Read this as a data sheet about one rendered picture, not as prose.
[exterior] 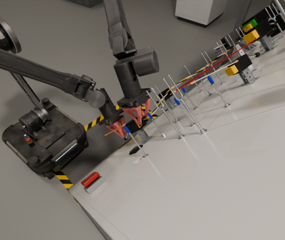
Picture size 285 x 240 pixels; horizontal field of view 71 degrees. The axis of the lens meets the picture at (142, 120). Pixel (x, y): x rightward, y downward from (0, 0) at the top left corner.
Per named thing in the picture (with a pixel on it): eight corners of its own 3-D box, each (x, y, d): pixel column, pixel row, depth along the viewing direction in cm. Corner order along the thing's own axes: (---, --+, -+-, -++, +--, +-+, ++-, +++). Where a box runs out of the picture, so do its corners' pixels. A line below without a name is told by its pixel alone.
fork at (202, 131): (203, 134, 41) (164, 76, 40) (197, 135, 43) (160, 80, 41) (209, 128, 42) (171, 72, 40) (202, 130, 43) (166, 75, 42)
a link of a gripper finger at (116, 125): (135, 130, 79) (124, 109, 77) (123, 140, 75) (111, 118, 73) (126, 132, 84) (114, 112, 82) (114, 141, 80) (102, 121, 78)
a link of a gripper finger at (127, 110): (156, 117, 67) (148, 92, 63) (143, 129, 62) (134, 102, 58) (141, 116, 71) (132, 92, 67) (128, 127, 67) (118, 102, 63)
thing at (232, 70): (239, 71, 52) (234, 64, 51) (234, 74, 51) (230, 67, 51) (231, 74, 54) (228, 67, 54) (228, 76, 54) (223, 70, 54)
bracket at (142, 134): (149, 137, 73) (141, 126, 72) (152, 136, 71) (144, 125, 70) (141, 145, 70) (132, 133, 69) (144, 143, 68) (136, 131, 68)
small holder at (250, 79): (275, 65, 53) (260, 43, 52) (250, 85, 51) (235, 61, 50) (261, 70, 57) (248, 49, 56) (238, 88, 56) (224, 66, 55)
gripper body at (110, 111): (127, 111, 78) (117, 95, 76) (108, 125, 72) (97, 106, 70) (118, 114, 83) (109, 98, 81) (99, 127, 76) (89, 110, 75)
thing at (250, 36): (260, 36, 73) (255, 29, 72) (256, 39, 72) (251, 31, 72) (250, 41, 77) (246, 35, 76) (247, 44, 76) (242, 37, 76)
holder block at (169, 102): (166, 110, 110) (156, 95, 109) (179, 104, 99) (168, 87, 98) (161, 114, 108) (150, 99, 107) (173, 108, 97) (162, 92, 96)
